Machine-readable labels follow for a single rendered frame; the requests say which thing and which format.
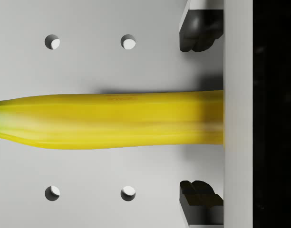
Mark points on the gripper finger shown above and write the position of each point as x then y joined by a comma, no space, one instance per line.
197,202
200,28

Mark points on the yellow banana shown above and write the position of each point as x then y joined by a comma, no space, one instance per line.
112,121

